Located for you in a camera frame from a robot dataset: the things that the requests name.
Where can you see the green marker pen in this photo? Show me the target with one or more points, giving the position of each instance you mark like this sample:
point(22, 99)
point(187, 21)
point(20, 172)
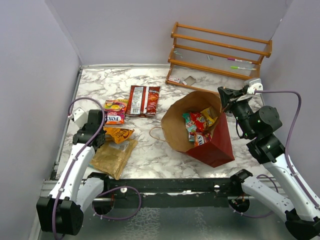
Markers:
point(243, 68)

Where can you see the red snack packet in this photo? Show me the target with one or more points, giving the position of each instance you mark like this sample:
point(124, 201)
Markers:
point(200, 121)

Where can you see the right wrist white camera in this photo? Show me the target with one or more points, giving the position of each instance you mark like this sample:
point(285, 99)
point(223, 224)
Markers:
point(252, 86)

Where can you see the red white small box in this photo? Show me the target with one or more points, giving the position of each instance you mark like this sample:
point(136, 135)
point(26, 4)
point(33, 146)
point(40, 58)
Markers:
point(174, 79)

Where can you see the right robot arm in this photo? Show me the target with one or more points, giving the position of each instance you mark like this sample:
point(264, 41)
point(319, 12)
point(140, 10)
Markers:
point(300, 208)

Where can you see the orange wooden rack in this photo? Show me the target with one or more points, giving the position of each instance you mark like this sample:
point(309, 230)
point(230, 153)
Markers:
point(202, 53)

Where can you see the pink marker pen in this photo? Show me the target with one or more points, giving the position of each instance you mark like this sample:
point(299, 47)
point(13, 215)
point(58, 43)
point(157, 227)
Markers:
point(239, 60)

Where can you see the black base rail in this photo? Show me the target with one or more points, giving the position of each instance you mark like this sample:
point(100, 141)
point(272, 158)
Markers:
point(168, 193)

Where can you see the brown red paper bag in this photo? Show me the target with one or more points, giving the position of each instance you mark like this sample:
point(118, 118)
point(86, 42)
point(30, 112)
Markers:
point(216, 152)

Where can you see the red Doritos chip bag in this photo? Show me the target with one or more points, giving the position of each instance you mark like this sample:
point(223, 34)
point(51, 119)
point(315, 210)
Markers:
point(143, 101)

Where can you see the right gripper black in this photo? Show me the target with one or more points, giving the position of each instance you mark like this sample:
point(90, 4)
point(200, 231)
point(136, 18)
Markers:
point(226, 94)

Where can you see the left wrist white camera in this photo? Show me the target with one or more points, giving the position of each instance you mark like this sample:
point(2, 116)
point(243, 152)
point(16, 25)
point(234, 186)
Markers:
point(79, 117)

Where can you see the yellow snack packet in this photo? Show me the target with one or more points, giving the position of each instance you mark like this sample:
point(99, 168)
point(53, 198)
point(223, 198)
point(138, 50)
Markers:
point(210, 116)

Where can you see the teal snack packet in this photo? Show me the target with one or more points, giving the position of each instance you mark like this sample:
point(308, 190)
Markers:
point(190, 127)

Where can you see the orange Fox's candy bag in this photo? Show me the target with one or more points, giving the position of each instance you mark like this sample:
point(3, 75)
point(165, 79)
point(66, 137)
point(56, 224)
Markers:
point(115, 111)

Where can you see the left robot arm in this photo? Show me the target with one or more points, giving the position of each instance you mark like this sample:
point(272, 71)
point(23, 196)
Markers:
point(62, 211)

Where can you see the open grey small box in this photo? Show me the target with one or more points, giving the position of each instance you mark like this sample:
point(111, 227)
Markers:
point(189, 81)

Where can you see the wrist white camera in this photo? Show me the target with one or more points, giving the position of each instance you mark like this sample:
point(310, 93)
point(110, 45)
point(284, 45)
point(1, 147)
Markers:
point(252, 86)
point(79, 117)

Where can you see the orange yellow chip bag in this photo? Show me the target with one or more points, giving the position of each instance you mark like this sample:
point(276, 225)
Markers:
point(117, 134)

